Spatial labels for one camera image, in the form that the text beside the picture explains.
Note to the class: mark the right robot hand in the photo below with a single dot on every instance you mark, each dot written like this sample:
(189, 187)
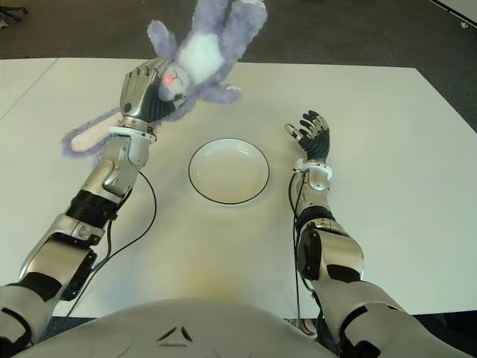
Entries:
(316, 143)

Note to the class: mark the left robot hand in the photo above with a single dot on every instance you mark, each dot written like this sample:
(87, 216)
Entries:
(138, 97)

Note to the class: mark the purple plush bunny doll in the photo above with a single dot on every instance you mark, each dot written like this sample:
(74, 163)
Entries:
(201, 52)

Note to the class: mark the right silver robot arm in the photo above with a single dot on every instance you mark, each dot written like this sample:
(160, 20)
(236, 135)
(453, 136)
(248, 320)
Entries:
(339, 257)

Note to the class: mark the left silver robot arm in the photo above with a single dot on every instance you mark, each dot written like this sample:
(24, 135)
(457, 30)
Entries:
(112, 179)

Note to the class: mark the white plate black rim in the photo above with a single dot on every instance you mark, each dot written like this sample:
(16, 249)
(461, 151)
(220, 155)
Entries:
(229, 171)

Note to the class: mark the black office chair base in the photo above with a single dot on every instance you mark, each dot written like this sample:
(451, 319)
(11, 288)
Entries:
(15, 12)

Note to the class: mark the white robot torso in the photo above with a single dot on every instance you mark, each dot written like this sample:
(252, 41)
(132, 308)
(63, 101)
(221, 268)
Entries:
(179, 328)

